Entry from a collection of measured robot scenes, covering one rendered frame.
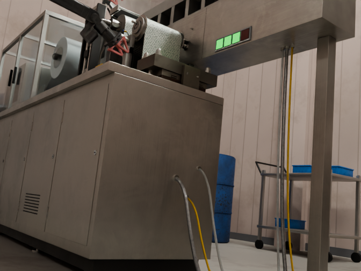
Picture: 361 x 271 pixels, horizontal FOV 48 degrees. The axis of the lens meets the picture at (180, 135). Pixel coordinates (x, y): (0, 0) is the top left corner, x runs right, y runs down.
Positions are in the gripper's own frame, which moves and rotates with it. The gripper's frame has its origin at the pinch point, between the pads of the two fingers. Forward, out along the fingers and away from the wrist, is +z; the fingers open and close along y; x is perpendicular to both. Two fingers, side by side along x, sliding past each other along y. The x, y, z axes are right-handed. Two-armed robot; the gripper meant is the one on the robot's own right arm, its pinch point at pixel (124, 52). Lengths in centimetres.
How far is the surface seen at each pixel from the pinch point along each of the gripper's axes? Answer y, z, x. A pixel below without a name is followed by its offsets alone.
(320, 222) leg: 76, 88, -35
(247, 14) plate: 43, 25, 40
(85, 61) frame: -43.3, -4.6, 3.9
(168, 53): 0.5, 18.5, 20.3
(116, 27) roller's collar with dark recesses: -28.1, -6.6, 26.0
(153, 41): 0.5, 8.1, 18.1
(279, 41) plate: 57, 39, 31
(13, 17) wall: -347, -58, 137
